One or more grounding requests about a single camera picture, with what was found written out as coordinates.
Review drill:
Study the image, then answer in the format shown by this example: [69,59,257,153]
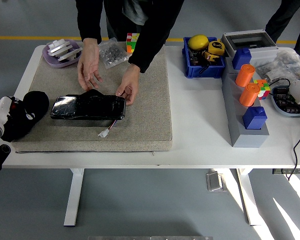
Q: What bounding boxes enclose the person's right hand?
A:
[77,37,103,91]

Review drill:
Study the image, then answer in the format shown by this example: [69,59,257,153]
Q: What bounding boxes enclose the person's left hand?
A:
[115,63,141,106]

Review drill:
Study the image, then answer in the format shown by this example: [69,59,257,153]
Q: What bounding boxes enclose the black glossy panel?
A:
[50,89,127,122]

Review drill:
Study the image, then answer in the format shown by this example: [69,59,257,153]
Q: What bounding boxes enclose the black rag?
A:
[2,90,50,142]

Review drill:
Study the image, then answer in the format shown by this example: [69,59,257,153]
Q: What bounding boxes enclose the clear bag of screws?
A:
[98,37,132,70]

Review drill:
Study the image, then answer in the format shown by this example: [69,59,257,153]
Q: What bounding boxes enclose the grey-brown mat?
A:
[11,41,173,154]

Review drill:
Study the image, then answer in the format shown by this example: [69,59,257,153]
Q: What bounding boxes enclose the white plastic parts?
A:
[47,39,83,63]

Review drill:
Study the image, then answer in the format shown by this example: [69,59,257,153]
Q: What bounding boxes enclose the purple tray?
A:
[42,39,84,69]

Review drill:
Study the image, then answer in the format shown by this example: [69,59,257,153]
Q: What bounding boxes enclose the colourful puzzle cube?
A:
[126,32,140,54]
[252,79,271,101]

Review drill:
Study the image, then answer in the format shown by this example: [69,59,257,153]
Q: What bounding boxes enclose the person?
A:
[264,0,300,61]
[74,0,185,74]

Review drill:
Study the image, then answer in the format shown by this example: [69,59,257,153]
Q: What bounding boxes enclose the blue plastic bin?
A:
[182,36,226,80]

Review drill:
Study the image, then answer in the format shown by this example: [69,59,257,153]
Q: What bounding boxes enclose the yellow ball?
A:
[188,34,210,50]

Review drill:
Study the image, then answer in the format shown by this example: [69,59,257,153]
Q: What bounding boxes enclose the yellow black tool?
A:
[201,50,221,68]

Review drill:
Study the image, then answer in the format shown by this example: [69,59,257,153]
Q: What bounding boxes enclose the yellow tape measure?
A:
[207,39,225,56]

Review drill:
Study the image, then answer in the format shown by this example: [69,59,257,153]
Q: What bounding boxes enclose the blue block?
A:
[231,47,252,70]
[242,106,268,130]

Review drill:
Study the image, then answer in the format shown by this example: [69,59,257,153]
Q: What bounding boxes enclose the orange cylinder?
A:
[239,83,261,108]
[235,63,255,87]

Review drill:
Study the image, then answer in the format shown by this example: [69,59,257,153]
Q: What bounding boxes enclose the grey stepped holder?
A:
[221,53,270,148]

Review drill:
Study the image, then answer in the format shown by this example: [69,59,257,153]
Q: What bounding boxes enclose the grey box with clear lid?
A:
[220,29,278,59]

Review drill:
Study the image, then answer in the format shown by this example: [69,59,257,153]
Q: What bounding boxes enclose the grey metal control box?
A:
[206,169,228,193]

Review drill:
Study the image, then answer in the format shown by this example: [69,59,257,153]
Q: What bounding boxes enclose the white table leg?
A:
[63,168,85,227]
[236,168,262,227]

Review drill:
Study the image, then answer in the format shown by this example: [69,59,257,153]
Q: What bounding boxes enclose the light blue tray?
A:
[271,84,300,118]

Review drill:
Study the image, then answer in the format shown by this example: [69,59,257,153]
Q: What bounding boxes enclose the circuit board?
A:
[274,87,299,114]

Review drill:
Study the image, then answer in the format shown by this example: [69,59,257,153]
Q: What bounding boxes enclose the clear bag of parts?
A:
[255,48,300,84]

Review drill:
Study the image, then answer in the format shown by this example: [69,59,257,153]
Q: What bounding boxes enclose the black power strip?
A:
[272,168,300,175]

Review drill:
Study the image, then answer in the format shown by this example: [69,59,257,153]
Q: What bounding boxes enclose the white connector with wires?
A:
[98,119,118,138]

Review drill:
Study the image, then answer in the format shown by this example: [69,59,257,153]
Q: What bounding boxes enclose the black cable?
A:
[268,78,300,181]

